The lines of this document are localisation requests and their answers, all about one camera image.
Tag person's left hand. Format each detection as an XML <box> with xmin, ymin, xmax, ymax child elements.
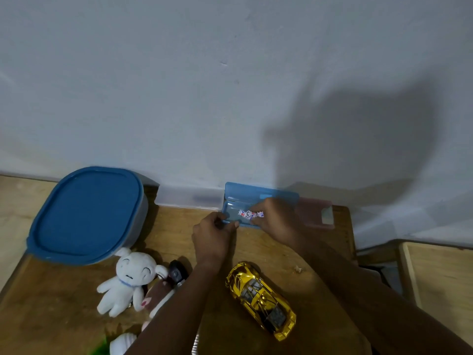
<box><xmin>191</xmin><ymin>212</ymin><xmax>240</xmax><ymax>271</ymax></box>

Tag person's right hand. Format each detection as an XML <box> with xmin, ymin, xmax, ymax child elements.
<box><xmin>249</xmin><ymin>197</ymin><xmax>306</xmax><ymax>249</ymax></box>

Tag white candy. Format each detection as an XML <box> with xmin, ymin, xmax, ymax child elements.
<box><xmin>237</xmin><ymin>209</ymin><xmax>265</xmax><ymax>221</ymax></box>

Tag small blue plastic box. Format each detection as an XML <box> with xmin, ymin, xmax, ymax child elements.
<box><xmin>221</xmin><ymin>182</ymin><xmax>300</xmax><ymax>229</ymax></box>

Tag person's left forearm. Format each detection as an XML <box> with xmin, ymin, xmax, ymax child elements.
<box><xmin>124</xmin><ymin>259</ymin><xmax>223</xmax><ymax>355</ymax></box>

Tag person's right forearm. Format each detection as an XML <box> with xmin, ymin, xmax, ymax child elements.
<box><xmin>294</xmin><ymin>233</ymin><xmax>473</xmax><ymax>355</ymax></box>

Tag small clear plastic box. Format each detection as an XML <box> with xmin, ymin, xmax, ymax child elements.
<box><xmin>154</xmin><ymin>185</ymin><xmax>225</xmax><ymax>211</ymax></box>

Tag black car key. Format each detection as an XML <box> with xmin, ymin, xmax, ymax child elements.
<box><xmin>167</xmin><ymin>259</ymin><xmax>188</xmax><ymax>289</ymax></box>

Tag gold toy car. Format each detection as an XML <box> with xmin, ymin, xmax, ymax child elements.
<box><xmin>225</xmin><ymin>261</ymin><xmax>297</xmax><ymax>342</ymax></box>

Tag brown and white plush toy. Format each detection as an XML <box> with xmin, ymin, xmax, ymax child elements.
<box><xmin>141</xmin><ymin>280</ymin><xmax>176</xmax><ymax>331</ymax></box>

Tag large blue lidded container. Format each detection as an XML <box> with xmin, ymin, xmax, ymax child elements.
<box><xmin>26</xmin><ymin>166</ymin><xmax>149</xmax><ymax>266</ymax></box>

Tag white round toy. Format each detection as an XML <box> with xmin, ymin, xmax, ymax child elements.
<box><xmin>109</xmin><ymin>332</ymin><xmax>137</xmax><ymax>355</ymax></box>

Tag green toy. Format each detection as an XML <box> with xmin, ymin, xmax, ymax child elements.
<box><xmin>90</xmin><ymin>338</ymin><xmax>110</xmax><ymax>355</ymax></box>

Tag light wooden side table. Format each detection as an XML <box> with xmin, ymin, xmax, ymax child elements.
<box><xmin>398</xmin><ymin>242</ymin><xmax>473</xmax><ymax>347</ymax></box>

